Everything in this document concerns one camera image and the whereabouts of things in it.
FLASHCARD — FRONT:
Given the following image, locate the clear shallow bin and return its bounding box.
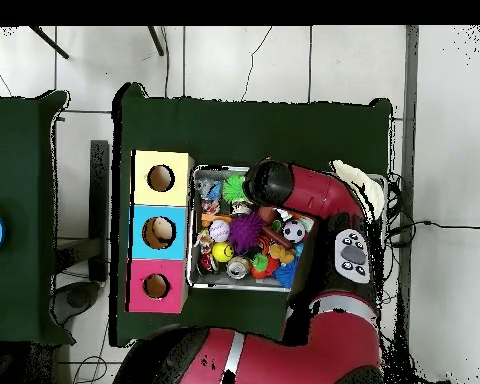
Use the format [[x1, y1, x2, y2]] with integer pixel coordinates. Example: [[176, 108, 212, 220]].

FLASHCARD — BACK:
[[185, 165, 389, 293]]

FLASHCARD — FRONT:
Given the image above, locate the large blue spiky ball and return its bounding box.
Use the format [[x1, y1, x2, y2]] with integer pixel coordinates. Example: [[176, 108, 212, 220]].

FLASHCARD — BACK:
[[273, 262, 296, 289]]

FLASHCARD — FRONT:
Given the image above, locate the small soccer ball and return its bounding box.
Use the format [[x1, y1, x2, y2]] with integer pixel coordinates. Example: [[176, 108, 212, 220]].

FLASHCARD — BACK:
[[282, 219, 307, 245]]

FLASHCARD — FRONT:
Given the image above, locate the cream knitted cloth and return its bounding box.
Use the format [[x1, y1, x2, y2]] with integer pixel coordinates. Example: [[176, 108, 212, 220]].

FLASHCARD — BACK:
[[329, 159, 385, 217]]

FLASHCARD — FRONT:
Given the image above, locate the black cable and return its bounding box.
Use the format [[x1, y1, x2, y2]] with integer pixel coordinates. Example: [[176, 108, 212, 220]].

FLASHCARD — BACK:
[[386, 217, 480, 241]]

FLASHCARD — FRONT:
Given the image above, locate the green covered side table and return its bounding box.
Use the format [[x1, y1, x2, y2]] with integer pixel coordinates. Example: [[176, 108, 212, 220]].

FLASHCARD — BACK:
[[0, 90, 73, 347]]

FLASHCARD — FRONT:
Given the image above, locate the black tripod leg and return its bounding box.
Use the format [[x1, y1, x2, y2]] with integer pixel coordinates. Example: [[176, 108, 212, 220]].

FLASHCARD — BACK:
[[27, 25, 71, 61], [147, 25, 167, 58]]

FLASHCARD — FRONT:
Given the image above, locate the crushed plastic water bottle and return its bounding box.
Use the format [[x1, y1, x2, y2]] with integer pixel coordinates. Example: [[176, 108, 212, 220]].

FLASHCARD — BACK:
[[192, 171, 223, 201]]

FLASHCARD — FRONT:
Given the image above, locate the white baseball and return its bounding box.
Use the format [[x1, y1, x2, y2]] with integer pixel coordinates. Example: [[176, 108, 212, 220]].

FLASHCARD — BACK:
[[208, 219, 232, 244]]

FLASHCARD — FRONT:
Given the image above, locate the dark green table cloth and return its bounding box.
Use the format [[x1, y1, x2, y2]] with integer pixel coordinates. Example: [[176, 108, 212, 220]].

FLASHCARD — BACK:
[[110, 81, 395, 355]]

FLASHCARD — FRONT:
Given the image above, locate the purple spiky ball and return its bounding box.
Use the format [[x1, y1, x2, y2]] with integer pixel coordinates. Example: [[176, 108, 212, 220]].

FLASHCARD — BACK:
[[227, 211, 266, 256]]

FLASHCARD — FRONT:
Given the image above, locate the green spiky ball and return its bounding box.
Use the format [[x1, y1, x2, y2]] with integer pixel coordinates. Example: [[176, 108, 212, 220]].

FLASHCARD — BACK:
[[221, 173, 252, 204]]

